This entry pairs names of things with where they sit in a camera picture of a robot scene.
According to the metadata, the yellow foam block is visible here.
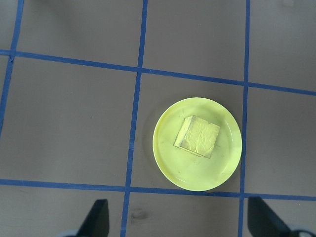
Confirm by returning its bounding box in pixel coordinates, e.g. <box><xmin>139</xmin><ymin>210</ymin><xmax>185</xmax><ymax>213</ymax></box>
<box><xmin>172</xmin><ymin>115</ymin><xmax>221</xmax><ymax>158</ymax></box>

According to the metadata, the yellow plate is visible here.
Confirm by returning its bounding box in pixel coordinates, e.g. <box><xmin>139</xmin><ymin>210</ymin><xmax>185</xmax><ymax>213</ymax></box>
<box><xmin>152</xmin><ymin>97</ymin><xmax>243</xmax><ymax>192</ymax></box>

